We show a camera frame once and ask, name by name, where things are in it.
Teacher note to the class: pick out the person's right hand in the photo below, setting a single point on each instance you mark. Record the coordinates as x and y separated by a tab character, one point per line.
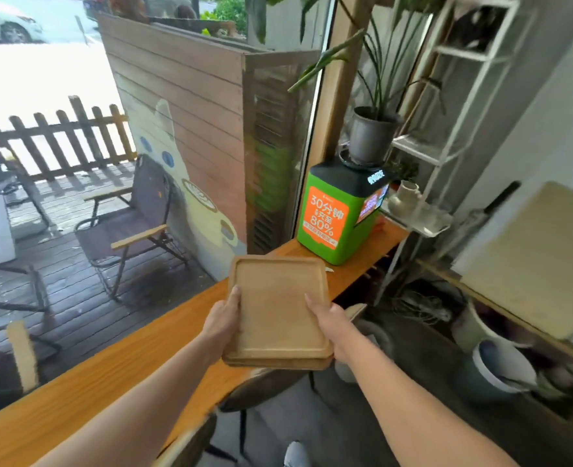
340	330

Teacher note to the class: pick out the person's left hand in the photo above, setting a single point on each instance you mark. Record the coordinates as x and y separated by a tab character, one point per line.
216	330

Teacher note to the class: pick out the person's right thumb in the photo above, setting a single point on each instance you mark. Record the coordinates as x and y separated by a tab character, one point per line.
316	308

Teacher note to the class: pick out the person's left thumb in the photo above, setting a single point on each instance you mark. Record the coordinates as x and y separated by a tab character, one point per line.
234	306

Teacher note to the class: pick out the light square wooden tray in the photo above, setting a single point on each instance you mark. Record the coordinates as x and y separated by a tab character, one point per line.
276	306

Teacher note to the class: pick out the darker wooden tray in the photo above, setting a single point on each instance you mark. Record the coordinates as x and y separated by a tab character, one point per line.
286	364

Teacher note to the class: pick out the person's left forearm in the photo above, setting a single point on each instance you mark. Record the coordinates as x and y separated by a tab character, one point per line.
140	413

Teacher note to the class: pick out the person's right forearm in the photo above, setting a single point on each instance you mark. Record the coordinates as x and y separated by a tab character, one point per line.
413	413

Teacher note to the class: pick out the dark round stool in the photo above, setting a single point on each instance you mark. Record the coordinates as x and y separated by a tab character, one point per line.
262	386

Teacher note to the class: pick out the green power bank kiosk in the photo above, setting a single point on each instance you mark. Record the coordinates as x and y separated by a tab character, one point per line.
337	213

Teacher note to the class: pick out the grey folding camp chair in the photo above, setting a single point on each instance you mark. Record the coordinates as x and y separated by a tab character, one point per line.
130	223

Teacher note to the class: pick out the beige ceramic jug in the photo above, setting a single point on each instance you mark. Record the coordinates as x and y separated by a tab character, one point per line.
404	198

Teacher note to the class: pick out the clear glass tray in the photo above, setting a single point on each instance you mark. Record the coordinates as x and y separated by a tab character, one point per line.
430	222

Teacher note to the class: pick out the dark chair with wooden edge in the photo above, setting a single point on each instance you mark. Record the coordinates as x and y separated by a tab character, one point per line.
189	445

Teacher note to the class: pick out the person's white shoe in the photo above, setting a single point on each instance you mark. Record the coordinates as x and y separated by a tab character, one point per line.
297	456

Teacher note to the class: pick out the brown louvred shutter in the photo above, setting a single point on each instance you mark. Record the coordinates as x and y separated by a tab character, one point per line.
274	155

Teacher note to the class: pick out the wooden screen with cat painting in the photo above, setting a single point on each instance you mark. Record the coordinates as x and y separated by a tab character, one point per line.
184	140

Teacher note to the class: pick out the grey plant pot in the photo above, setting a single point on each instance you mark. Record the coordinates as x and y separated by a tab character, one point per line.
371	136

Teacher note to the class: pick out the blue-grey bucket with white rim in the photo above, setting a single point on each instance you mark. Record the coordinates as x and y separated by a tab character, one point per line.
503	372

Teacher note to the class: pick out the light wooden chair back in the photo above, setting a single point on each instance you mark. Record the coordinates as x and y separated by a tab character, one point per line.
23	357

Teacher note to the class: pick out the large light wooden board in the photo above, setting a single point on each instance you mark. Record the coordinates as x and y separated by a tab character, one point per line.
539	262

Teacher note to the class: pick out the white metal shelf rack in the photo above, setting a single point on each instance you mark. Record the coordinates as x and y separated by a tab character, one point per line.
454	116

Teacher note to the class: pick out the brown wooden picket fence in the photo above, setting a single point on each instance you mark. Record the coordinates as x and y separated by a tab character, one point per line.
62	136

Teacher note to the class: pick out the long-leaved green plant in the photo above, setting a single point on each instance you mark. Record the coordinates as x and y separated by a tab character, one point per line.
388	58

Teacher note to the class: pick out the white car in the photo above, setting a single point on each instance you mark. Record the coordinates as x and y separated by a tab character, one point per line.
4	21

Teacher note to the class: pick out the wooden post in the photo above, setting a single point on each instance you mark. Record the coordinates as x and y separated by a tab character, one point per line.
340	87

